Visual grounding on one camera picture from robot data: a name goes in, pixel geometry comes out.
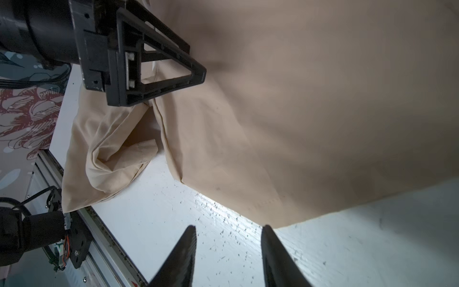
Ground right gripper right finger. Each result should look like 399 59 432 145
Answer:
261 225 312 287

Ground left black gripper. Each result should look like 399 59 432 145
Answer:
68 0 207 106

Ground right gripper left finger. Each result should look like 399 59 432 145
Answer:
148 225 197 287

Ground beige drawstring shorts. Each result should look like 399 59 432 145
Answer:
62 1 459 228

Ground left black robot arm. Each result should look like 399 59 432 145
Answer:
1 1 207 106

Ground aluminium mounting rail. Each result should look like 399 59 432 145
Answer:
26 150 148 287

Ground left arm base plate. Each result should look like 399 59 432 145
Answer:
43 186 93 271

